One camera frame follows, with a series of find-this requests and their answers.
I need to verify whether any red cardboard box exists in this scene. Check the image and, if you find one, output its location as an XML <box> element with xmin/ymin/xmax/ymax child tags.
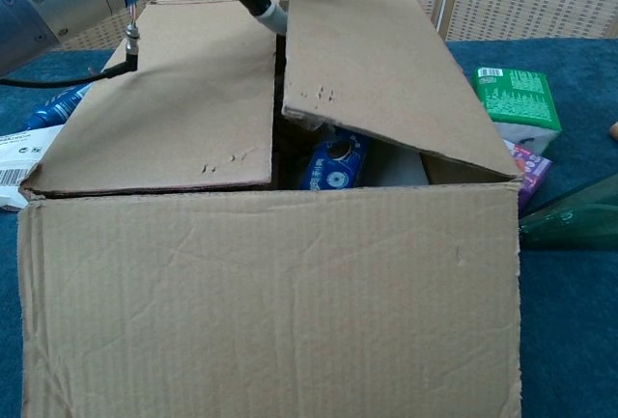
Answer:
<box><xmin>16</xmin><ymin>0</ymin><xmax>525</xmax><ymax>418</ymax></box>

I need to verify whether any blue squeeze tube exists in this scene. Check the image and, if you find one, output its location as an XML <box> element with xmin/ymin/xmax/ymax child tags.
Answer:
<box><xmin>21</xmin><ymin>82</ymin><xmax>93</xmax><ymax>132</ymax></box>

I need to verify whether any green carton box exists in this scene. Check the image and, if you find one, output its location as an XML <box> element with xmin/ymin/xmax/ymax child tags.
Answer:
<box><xmin>470</xmin><ymin>66</ymin><xmax>564</xmax><ymax>156</ymax></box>

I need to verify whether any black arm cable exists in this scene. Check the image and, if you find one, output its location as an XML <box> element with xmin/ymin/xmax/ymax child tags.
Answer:
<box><xmin>0</xmin><ymin>7</ymin><xmax>142</xmax><ymax>89</ymax></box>

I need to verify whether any small purple box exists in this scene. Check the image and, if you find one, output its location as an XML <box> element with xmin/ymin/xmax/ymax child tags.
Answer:
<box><xmin>501</xmin><ymin>140</ymin><xmax>553</xmax><ymax>211</ymax></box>

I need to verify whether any blue cookie package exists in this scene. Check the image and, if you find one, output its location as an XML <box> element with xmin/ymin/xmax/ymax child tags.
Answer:
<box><xmin>298</xmin><ymin>127</ymin><xmax>371</xmax><ymax>192</ymax></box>

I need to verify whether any green plastic bottle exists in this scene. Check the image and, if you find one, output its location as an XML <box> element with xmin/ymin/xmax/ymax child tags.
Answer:
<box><xmin>519</xmin><ymin>181</ymin><xmax>618</xmax><ymax>253</ymax></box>

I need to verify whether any white plastic bag package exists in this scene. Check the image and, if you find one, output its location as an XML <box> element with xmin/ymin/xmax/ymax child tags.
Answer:
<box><xmin>0</xmin><ymin>123</ymin><xmax>64</xmax><ymax>211</ymax></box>

